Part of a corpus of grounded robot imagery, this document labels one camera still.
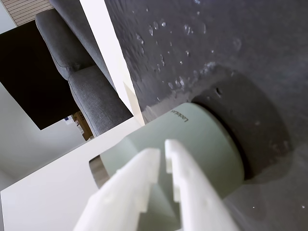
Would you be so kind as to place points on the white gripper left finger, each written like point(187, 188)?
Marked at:
point(120, 192)

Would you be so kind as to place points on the grey fabric sofa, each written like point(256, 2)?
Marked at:
point(96, 96)

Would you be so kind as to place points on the pale green steel-lined mug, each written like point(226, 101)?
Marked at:
point(204, 142)

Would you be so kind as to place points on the white slatted panel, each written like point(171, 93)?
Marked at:
point(26, 10)

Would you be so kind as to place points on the black flat panel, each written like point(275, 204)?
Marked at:
point(26, 72)

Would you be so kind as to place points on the dark table mat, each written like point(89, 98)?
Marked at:
point(228, 38)

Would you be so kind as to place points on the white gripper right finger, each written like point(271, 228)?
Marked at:
point(192, 190)

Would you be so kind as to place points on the brown cardboard box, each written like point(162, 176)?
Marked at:
point(83, 125)

